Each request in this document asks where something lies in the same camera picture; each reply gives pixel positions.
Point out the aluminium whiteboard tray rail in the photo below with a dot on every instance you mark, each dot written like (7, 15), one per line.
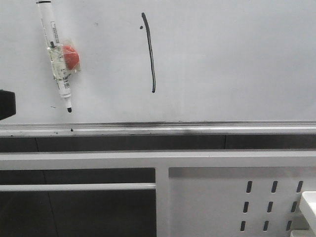
(157, 128)

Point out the white whiteboard marker black cap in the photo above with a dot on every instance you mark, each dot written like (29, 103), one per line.
(55, 51)

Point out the white metal pegboard frame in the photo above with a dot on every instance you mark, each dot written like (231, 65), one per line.
(155, 194)

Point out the white plastic bin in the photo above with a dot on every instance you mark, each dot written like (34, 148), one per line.
(308, 205)

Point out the red round magnet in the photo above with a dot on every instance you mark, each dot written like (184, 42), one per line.
(71, 56)

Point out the white whiteboard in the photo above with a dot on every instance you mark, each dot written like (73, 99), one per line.
(164, 60)

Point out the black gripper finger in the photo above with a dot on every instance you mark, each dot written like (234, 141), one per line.
(7, 104)

